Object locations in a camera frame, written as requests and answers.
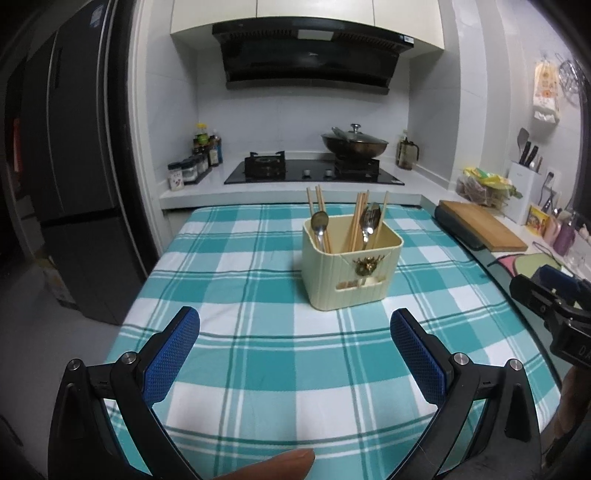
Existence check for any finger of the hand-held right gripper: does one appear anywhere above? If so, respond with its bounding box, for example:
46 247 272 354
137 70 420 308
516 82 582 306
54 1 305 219
510 274 565 325
531 265 583 302

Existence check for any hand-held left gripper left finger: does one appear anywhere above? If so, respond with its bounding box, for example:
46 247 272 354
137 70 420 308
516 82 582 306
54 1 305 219
48 306 204 480

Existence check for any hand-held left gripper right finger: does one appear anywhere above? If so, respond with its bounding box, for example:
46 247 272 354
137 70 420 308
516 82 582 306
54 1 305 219
390 308 544 480

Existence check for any cream plastic utensil holder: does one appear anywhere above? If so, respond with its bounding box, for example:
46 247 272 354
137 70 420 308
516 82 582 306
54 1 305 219
302 213 404 311

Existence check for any metal spoon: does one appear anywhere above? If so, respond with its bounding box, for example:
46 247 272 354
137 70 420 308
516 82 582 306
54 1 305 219
311 211 329 253
361 202 382 246

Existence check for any person's right forearm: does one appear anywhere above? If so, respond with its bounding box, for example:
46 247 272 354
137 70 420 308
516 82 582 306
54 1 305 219
556 369 591 467

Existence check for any person's left hand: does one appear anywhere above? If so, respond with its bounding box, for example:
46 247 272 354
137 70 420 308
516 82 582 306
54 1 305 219
217 449 317 480

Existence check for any green mat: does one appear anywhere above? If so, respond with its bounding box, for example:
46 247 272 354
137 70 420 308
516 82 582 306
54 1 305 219
512 252 562 278

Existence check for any pink mat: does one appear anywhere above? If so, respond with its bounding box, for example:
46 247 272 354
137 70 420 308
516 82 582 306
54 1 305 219
485 253 528 278

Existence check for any pink soap bottle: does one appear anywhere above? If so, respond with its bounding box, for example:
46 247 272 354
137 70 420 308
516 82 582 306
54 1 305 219
553 212 577 256

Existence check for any yellow instant noodle cup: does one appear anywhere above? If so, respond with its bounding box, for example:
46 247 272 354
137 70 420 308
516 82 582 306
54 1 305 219
527 205 550 232

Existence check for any wooden cutting board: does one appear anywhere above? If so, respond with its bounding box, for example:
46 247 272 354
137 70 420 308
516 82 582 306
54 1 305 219
438 200 528 253

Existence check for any white knife block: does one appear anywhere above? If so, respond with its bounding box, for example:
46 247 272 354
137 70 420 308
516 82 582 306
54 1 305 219
508 160 544 226

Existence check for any black induction cooker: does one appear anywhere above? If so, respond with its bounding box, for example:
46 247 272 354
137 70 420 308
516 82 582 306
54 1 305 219
433 205 486 252

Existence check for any teal checked tablecloth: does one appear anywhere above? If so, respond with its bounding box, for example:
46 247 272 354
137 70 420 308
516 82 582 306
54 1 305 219
104 203 562 480

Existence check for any brown food bag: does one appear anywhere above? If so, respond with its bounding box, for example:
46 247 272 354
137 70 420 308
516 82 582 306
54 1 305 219
456 178 502 206

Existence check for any yellow green snack packet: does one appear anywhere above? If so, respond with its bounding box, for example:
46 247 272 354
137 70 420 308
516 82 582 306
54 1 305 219
463 167 521 199

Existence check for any white label spice jar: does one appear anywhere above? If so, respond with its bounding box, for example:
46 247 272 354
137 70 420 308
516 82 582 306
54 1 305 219
167 162 186 192

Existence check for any glass pitcher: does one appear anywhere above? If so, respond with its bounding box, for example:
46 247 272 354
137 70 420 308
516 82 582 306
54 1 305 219
397 130 420 171

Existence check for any printed plastic bag pack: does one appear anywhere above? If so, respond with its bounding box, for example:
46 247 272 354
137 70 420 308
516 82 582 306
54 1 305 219
533 61 562 112

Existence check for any dark refrigerator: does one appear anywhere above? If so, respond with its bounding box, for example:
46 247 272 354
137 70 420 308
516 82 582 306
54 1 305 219
21 0 145 326

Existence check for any hanging metal trivet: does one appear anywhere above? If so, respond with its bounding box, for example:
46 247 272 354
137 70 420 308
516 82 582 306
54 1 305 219
555 52 588 110

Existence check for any dark wok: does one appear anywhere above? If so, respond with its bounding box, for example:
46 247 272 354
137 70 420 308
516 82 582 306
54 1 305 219
321 133 390 160

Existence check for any black glass gas stove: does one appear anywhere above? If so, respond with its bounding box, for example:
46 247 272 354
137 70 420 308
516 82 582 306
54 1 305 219
224 150 406 186

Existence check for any glass wok lid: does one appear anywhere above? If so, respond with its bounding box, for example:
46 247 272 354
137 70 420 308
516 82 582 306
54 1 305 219
330 123 386 145

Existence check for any red object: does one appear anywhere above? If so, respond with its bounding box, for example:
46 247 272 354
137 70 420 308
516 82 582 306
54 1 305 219
11 117 24 174

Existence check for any black range hood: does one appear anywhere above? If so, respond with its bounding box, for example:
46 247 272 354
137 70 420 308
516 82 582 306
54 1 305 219
211 21 414 96

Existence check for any wire rack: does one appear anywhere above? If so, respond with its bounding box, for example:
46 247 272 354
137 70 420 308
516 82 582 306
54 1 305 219
480 187 513 215

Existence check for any dark door frame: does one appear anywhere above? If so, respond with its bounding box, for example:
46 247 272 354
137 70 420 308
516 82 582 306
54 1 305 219
98 0 161 283

